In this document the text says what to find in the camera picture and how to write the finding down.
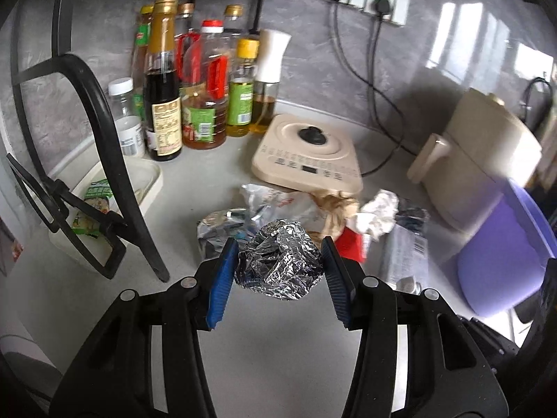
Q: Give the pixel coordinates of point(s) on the dark soy sauce bottle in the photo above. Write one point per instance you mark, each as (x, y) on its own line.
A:
(163, 96)

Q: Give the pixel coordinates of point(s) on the beige kitchen scale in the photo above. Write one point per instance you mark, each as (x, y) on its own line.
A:
(291, 152)

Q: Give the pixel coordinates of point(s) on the brown sauce bottle red label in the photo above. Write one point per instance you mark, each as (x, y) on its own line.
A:
(139, 52)

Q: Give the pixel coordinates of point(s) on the red carton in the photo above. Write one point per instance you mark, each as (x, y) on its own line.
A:
(350, 244)

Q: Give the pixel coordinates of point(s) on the cream air fryer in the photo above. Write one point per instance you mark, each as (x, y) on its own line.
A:
(478, 148)

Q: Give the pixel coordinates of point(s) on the purple plastic bin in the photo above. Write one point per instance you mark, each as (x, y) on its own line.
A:
(500, 248)

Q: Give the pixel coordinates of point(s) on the white crumpled tissue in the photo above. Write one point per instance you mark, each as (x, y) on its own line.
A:
(378, 213)

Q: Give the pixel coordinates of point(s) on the white plastic bag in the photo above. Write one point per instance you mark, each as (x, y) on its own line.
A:
(280, 202)

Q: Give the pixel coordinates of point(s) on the yellow-capped oil bottle green label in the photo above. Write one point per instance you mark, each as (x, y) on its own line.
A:
(241, 100)

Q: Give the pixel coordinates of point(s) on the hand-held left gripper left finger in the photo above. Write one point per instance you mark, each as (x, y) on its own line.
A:
(224, 279)

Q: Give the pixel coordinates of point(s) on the white plastic tray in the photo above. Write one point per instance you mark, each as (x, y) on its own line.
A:
(146, 178)

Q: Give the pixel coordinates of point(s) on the white oil sprayer bottle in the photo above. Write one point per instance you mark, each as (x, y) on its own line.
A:
(269, 65)

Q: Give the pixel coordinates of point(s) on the dark bottle gold cap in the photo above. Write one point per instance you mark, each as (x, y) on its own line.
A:
(234, 19)

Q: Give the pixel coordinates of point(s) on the brown paper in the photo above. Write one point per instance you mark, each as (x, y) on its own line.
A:
(335, 209)

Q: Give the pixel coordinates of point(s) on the clear jar white cap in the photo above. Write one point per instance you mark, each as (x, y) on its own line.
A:
(128, 130)

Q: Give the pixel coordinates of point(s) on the clear grey plastic packet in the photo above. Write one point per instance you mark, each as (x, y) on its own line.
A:
(404, 252)

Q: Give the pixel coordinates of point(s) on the black metal rack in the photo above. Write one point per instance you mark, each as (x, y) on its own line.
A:
(93, 91)

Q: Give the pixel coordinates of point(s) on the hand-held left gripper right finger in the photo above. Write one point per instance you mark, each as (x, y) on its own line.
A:
(336, 283)

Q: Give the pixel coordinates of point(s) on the green snack packet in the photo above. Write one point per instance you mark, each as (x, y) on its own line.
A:
(96, 193)

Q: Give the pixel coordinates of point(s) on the black round knob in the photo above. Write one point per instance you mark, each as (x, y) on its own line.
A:
(311, 136)

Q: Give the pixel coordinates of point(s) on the aluminium foil ball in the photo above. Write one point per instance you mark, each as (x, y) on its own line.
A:
(278, 257)

